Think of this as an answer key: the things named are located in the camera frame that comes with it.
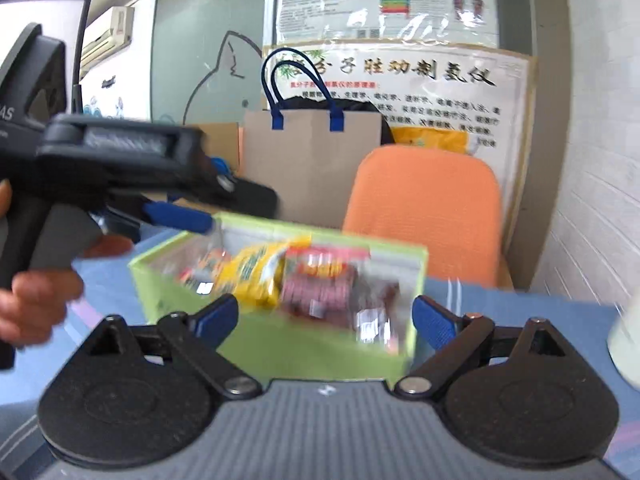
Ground orange chair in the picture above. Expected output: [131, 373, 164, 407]
[342, 145, 503, 288]

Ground blue striped tablecloth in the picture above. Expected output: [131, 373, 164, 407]
[0, 235, 640, 480]

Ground framed text poster board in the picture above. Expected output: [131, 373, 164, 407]
[262, 42, 538, 251]

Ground person's left hand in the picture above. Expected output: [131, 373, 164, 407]
[0, 179, 135, 347]

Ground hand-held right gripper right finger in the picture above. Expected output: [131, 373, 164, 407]
[394, 295, 568, 401]

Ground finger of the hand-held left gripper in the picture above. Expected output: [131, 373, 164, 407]
[102, 195, 217, 236]

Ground brown cardboard box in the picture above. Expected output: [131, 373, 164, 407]
[185, 121, 246, 196]

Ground pile of assorted snack packets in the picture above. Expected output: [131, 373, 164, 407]
[177, 237, 418, 356]

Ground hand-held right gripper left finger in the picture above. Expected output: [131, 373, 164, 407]
[85, 294, 263, 401]

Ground green cardboard box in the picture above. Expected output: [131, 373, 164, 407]
[129, 211, 430, 381]

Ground blue plastic item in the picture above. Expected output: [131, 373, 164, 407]
[207, 156, 238, 181]

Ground glossy wall poster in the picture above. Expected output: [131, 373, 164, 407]
[272, 0, 501, 48]

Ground white thermos jug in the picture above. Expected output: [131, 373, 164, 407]
[606, 292, 640, 391]

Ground black framed whiteboard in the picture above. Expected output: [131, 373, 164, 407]
[0, 0, 93, 126]

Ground brown paper bag blue handles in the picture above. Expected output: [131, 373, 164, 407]
[242, 50, 383, 228]

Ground white air conditioner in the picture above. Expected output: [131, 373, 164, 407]
[80, 6, 136, 73]

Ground frosted glass panel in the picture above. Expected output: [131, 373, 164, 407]
[150, 0, 271, 126]

